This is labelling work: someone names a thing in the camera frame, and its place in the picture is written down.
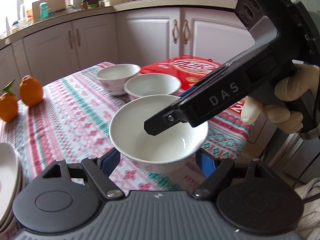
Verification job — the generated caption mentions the floral white bowl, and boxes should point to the floral white bowl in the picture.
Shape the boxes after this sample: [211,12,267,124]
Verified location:
[124,73,181,100]
[97,63,140,96]
[109,95,209,173]

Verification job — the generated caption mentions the white plate fruit decals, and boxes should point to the white plate fruit decals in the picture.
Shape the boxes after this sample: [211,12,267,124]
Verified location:
[0,142,20,224]

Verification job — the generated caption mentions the white kitchen base cabinets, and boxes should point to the white kitchen base cabinets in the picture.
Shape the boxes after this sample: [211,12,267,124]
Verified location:
[1,8,254,86]

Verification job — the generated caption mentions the right hand beige glove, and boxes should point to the right hand beige glove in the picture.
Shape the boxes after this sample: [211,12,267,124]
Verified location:
[241,64,319,134]

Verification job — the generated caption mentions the red cardboard box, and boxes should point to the red cardboard box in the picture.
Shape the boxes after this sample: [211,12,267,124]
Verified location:
[140,55,246,125]

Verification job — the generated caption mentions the patterned embroidered tablecloth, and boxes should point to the patterned embroidered tablecloth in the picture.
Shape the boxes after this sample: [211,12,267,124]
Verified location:
[1,62,253,193]

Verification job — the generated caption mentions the plain white plate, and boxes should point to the plain white plate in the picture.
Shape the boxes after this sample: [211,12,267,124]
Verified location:
[0,152,25,235]

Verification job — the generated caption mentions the bumpy orange without leaf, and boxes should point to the bumpy orange without leaf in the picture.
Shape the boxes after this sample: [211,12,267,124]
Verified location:
[19,75,43,107]

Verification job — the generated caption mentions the orange with leaves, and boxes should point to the orange with leaves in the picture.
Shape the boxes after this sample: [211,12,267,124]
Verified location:
[0,80,18,122]

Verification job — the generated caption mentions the white fleece jacket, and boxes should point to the white fleece jacket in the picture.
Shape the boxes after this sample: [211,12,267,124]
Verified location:
[295,178,319,239]

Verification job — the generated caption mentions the teal lidded jar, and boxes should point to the teal lidded jar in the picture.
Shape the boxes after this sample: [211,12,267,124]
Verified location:
[39,2,49,21]

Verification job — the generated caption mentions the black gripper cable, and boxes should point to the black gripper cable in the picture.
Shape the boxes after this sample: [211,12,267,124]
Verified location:
[292,152,320,203]

